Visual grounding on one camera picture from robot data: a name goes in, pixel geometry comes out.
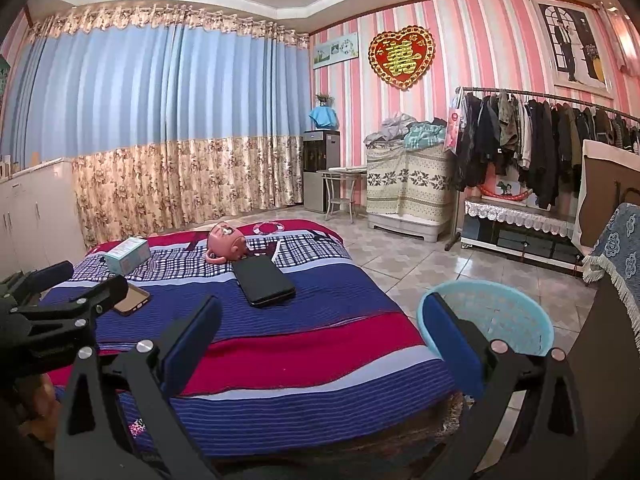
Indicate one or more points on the blue fringed cloth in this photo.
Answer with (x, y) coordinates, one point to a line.
(617, 250)

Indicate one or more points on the small potted plant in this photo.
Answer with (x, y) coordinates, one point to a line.
(324, 100)

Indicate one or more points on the pile of clothes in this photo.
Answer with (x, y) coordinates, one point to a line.
(400, 132)

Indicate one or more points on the light blue plastic basket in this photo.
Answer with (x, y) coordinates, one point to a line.
(500, 315)

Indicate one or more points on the red hoop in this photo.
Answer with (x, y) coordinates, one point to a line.
(487, 194)

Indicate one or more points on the row of hanging clothes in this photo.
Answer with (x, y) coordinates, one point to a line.
(540, 145)

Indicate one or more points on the pink hanging bag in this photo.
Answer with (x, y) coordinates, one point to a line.
(454, 125)

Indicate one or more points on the cabinet under patterned cloth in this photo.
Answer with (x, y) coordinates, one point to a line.
(407, 190)

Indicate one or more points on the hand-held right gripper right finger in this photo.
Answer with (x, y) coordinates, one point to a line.
(452, 345)

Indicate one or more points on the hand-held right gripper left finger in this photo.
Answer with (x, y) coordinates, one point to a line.
(192, 345)

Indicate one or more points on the landscape wall picture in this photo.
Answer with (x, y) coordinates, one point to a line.
(336, 51)

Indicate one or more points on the teal cardboard box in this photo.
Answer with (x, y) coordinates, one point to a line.
(127, 257)

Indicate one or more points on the white cabinet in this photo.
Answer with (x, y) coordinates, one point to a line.
(40, 215)

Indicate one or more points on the blue and floral curtain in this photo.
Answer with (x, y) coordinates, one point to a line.
(165, 110)

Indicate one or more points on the small glass side table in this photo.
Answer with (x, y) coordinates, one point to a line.
(342, 171)

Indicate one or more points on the red heart wall decoration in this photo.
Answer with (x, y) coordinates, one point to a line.
(401, 59)

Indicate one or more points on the metal clothes rack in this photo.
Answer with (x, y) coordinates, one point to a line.
(540, 95)

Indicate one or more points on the teal wall poster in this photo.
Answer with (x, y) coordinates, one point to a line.
(4, 80)

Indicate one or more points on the brown board with white frame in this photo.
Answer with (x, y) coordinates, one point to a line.
(605, 195)

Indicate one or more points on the grey water dispenser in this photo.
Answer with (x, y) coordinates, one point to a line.
(320, 170)

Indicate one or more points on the person's left hand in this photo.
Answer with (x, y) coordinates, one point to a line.
(37, 405)

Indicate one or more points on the black flat case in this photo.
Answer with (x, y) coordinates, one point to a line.
(265, 282)

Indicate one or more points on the low stand with lace cloth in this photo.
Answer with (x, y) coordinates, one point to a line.
(520, 235)

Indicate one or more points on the blue bottle cover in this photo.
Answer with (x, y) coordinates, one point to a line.
(323, 117)

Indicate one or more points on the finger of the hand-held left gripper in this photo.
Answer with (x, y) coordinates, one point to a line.
(55, 277)
(95, 297)

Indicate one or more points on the wedding photo wall poster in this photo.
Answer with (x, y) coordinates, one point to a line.
(575, 45)

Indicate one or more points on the brown phone case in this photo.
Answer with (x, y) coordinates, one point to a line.
(132, 300)

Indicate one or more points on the pink cartoon kettle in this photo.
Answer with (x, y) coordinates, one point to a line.
(227, 242)

